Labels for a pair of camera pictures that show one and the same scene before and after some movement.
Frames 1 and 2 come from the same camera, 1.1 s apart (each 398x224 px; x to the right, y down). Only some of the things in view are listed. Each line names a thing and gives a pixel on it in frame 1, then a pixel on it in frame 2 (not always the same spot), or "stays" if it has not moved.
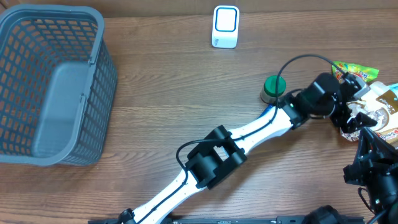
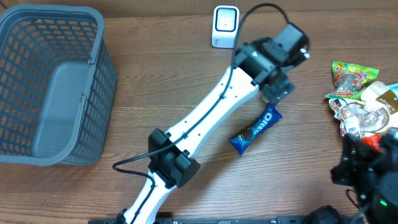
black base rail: [290, 219] stays
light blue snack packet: [393, 88] stays
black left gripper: [342, 119] to [279, 88]
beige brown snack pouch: [380, 101] stays
